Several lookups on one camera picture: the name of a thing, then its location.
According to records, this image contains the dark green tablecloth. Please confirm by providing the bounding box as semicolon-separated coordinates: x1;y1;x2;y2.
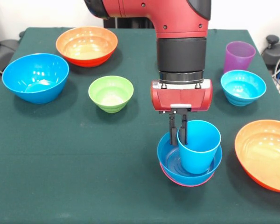
0;27;280;224

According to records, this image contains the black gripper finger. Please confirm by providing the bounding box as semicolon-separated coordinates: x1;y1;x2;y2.
178;113;189;145
168;113;178;147

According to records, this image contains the dark grey pedestal foot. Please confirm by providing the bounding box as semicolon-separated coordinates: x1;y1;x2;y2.
261;35;280;72

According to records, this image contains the purple cup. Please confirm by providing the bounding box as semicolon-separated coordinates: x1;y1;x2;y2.
223;41;257;74

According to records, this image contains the blue cup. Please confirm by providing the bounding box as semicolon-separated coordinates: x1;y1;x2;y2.
177;120;222;175

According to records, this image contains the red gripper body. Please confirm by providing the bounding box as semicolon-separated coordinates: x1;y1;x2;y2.
150;79;213;114

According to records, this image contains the large orange bowl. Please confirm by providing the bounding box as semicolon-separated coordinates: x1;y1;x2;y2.
56;26;119;68
234;119;280;194

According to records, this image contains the large blue bowl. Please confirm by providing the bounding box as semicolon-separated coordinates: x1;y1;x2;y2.
1;53;70;105

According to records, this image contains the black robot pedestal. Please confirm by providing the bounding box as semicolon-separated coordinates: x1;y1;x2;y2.
102;17;156;29

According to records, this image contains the pink bowl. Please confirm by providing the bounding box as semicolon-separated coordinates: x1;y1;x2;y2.
159;162;216;188

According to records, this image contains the medium blue bowl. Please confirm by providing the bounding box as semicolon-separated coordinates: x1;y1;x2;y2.
157;131;223;187

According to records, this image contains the green ribbed bowl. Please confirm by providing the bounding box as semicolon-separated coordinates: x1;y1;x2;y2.
88;75;134;114

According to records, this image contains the light blue ribbed bowl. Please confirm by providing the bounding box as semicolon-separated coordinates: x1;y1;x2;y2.
220;70;267;107

